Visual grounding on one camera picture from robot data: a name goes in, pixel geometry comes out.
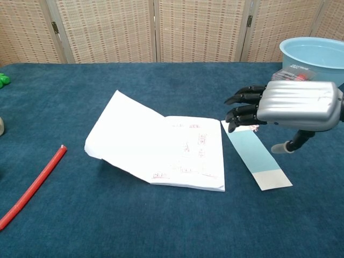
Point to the light blue plastic basin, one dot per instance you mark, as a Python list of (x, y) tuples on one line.
[(328, 72)]

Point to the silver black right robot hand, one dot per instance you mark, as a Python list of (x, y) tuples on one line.
[(295, 104)]

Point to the green toy building block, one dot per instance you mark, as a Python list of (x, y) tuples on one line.
[(4, 80)]

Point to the white and orange notebook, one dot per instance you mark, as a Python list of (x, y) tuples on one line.
[(150, 145)]

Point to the clear box with red parts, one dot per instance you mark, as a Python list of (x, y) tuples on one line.
[(293, 74)]

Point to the dark blue tablecloth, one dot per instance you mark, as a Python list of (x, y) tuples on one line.
[(80, 80)]

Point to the long red candle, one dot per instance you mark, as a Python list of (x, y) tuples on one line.
[(37, 182)]

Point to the beige squeeze bottle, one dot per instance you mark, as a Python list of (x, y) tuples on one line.
[(1, 127)]

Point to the woven folding screen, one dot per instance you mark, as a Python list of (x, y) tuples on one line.
[(113, 32)]

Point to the light blue bookmark with tassel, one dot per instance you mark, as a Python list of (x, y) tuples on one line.
[(255, 153)]

